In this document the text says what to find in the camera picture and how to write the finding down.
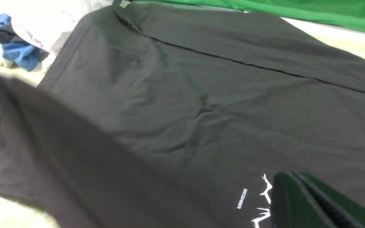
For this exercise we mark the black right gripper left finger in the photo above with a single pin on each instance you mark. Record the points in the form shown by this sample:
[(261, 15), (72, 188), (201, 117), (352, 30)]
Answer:
[(293, 206)]

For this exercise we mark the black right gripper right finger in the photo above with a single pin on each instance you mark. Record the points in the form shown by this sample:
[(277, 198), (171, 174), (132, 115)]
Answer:
[(344, 212)]

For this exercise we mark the dark gray long-sleeve shirt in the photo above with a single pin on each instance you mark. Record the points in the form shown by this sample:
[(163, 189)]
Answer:
[(169, 120)]

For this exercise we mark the white crumpled shirt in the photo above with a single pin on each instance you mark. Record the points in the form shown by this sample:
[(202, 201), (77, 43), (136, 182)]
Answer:
[(46, 24)]

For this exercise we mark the green backdrop cloth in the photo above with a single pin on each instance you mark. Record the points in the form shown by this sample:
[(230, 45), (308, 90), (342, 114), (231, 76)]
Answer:
[(344, 13)]

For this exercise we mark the gray metal base bar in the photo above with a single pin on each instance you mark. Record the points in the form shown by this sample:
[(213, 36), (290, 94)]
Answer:
[(187, 6)]

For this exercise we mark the blue crumpled garment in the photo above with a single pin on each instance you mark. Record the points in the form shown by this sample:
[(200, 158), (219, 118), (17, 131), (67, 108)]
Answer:
[(22, 54)]

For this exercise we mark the dark gray crumpled garment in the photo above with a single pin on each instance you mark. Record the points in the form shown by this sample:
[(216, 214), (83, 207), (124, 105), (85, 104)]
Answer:
[(8, 35)]

